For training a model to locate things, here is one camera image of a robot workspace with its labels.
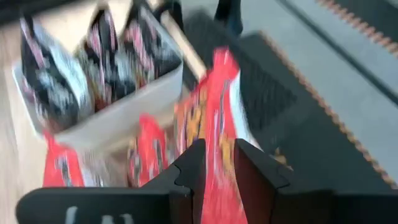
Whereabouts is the orange Saucy Noods pack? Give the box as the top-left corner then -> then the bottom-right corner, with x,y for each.
174,46 -> 262,224
126,112 -> 177,188
42,130 -> 85,188

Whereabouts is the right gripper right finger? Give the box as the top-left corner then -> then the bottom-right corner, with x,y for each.
234,139 -> 398,224

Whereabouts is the black camera stand pole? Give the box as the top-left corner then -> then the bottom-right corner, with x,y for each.
213,0 -> 244,35

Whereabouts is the hazard-striped black floor mat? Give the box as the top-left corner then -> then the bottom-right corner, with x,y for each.
183,12 -> 398,191
315,0 -> 398,58

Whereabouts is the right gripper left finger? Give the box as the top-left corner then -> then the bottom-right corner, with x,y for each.
15,138 -> 208,224

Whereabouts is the white plastic bin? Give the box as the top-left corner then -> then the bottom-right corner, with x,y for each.
11,0 -> 185,147

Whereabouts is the black Maruchan noodle pack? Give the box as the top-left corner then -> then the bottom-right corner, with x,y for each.
123,0 -> 183,85
76,9 -> 139,111
19,14 -> 93,131

